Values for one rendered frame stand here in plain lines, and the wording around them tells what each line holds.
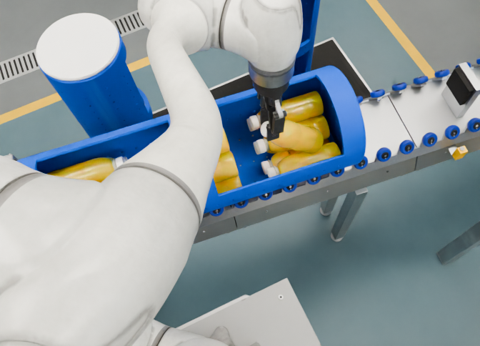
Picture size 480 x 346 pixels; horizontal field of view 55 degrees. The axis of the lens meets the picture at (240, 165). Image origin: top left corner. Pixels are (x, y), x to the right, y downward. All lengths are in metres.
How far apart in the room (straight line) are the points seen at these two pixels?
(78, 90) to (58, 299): 1.32
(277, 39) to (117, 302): 0.54
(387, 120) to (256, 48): 0.82
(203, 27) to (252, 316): 0.68
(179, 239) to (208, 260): 1.90
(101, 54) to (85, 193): 1.24
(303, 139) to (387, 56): 1.78
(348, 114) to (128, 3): 2.28
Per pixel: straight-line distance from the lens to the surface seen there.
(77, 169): 1.29
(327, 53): 2.67
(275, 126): 1.00
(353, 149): 1.22
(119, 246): 0.36
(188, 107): 0.54
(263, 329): 1.15
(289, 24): 0.77
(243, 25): 0.79
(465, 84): 1.50
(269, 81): 0.88
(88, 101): 1.67
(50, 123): 2.85
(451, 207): 2.53
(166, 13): 0.79
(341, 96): 1.20
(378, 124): 1.53
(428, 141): 1.50
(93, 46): 1.64
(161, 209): 0.39
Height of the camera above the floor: 2.22
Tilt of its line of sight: 65 degrees down
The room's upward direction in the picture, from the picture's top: 7 degrees counter-clockwise
